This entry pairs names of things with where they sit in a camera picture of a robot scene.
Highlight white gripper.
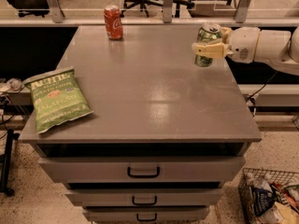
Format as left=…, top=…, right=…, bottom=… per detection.
left=192, top=27, right=261, bottom=63

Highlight green soda can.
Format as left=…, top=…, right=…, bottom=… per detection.
left=194, top=23, right=222, bottom=67

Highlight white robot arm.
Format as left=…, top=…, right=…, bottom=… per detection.
left=192, top=25, right=299, bottom=76

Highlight red soda can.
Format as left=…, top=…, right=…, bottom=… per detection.
left=104, top=6, right=123, bottom=40

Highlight dark blue snack bag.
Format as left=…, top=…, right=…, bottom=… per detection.
left=251, top=188, right=275, bottom=217

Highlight green jalapeno chip bag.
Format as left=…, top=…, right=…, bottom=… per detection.
left=23, top=66, right=93, bottom=133

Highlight black office chair centre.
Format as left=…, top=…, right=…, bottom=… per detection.
left=121, top=0, right=194, bottom=18

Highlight grey drawer cabinet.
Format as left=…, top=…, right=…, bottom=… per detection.
left=18, top=24, right=263, bottom=224

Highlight top grey drawer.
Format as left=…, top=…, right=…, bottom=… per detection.
left=39, top=156, right=245, bottom=183

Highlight grey drawer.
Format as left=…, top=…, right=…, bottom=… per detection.
left=39, top=156, right=245, bottom=183
left=66, top=189, right=222, bottom=207
left=83, top=206, right=209, bottom=222

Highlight middle grey drawer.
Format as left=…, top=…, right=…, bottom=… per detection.
left=66, top=189, right=222, bottom=207

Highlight bottom grey drawer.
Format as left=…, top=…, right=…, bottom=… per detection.
left=83, top=206, right=209, bottom=222

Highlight black stand left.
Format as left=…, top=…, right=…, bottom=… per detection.
left=0, top=129, right=20, bottom=196

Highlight black cable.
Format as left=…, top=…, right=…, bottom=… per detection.
left=245, top=71, right=278, bottom=104

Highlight wire basket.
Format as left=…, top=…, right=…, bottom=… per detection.
left=238, top=168, right=299, bottom=224

